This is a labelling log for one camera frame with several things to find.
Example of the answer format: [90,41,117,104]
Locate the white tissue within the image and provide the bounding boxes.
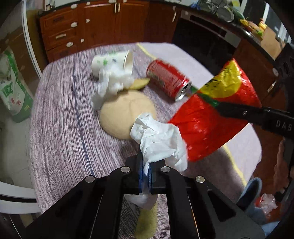
[90,65,135,110]
[130,113,188,175]

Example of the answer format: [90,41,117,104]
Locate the red yellow snack bag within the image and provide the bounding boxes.
[169,59,262,162]

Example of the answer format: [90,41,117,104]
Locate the red soda can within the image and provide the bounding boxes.
[146,59,191,101]

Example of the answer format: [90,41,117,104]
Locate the brown wooden kitchen cabinets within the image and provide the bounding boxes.
[36,0,294,198]

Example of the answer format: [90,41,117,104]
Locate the person's right hand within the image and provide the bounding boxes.
[274,140,293,193]

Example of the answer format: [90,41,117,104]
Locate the green melon peel slice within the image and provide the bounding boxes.
[135,204,157,239]

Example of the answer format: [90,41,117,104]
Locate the black oven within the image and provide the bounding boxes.
[172,10,241,75]

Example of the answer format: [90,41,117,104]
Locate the red plastic bag on floor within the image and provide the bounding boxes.
[255,193,278,217]

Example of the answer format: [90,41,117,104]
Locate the small yellow peel piece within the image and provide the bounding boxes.
[127,78,150,90]

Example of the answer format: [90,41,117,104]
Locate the white paper cup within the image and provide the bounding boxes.
[91,51,134,77]

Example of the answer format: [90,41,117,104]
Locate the green white rice sack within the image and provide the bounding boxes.
[1,47,33,123]

